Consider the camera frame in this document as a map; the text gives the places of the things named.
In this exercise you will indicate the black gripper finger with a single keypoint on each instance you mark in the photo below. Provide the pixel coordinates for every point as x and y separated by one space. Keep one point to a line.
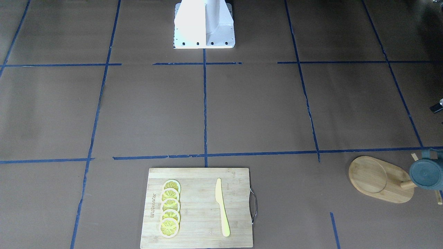
437 107

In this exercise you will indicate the dark green mug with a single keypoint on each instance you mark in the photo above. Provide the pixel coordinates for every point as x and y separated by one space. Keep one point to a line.
427 172

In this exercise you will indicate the wooden cup storage rack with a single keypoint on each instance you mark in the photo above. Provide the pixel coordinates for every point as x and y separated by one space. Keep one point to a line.
383 180

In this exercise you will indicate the yellow plastic knife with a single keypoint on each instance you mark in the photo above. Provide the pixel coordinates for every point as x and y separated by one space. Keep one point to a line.
223 216

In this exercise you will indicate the bamboo cutting board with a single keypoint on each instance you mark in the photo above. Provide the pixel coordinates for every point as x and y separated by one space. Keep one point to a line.
200 213

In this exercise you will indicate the lemon slice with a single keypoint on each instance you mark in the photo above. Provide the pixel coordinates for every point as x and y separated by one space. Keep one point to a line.
168 193
170 203
172 183
168 227
171 213

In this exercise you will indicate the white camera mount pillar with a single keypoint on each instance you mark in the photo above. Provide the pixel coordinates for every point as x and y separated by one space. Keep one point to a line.
204 24

